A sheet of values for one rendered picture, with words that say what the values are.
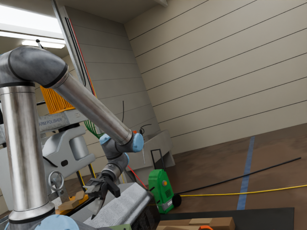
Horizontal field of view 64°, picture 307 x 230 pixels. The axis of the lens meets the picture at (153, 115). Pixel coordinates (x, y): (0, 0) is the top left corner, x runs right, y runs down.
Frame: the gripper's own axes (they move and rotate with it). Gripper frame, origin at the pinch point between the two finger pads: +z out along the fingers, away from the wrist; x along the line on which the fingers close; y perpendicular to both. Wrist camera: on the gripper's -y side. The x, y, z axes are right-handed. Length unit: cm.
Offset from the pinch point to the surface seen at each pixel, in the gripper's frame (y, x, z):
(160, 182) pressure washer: 39, -155, -195
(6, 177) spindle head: 86, -23, -27
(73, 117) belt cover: 86, -14, -104
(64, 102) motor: 94, -1, -105
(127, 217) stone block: 23, -84, -67
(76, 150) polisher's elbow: 81, -42, -92
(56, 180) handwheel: 64, -36, -45
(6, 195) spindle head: 87, -35, -23
